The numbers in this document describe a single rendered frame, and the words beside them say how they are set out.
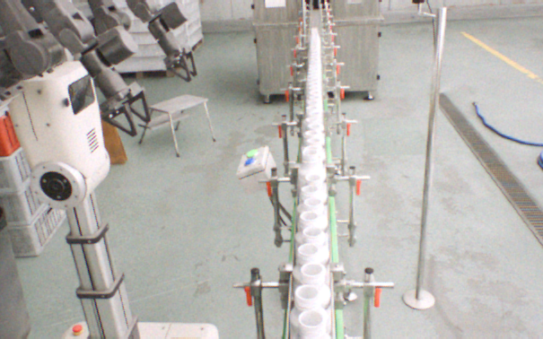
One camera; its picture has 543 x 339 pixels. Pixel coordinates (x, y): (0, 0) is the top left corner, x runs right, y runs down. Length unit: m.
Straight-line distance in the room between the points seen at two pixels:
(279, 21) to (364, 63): 1.02
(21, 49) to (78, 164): 0.41
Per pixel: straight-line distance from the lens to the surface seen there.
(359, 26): 5.51
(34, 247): 3.37
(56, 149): 1.49
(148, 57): 7.48
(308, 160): 1.15
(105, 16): 1.62
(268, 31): 5.52
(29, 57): 1.23
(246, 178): 1.33
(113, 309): 1.80
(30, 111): 1.47
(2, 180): 3.22
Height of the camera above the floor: 1.65
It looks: 25 degrees down
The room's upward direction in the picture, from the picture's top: 4 degrees counter-clockwise
